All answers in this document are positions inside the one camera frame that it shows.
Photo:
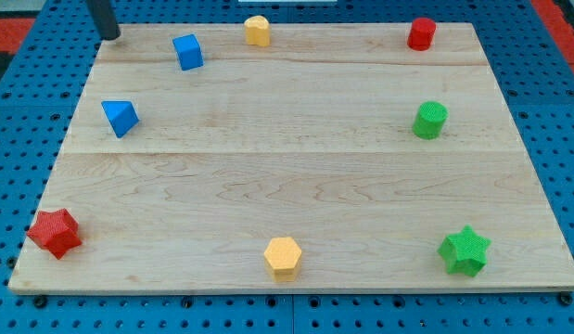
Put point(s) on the blue cube block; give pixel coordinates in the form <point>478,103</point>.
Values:
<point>188,52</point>

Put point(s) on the blue triangular prism block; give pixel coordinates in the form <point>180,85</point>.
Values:
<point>121,115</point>

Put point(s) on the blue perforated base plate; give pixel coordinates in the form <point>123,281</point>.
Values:
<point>531,49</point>

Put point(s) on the wooden board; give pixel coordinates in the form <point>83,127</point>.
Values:
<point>311,138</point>

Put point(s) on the yellow heart block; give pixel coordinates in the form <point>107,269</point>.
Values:
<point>257,31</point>

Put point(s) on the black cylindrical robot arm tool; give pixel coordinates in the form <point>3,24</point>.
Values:
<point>104,19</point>

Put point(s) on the red cylinder block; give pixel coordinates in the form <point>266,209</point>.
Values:
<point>421,34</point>

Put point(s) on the red star block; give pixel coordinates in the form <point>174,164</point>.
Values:
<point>56,232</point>

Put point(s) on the yellow hexagon block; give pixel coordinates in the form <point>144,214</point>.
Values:
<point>282,259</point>

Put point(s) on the green star block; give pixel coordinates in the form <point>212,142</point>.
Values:
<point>464,252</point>

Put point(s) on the green cylinder block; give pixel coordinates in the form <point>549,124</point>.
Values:
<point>429,120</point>

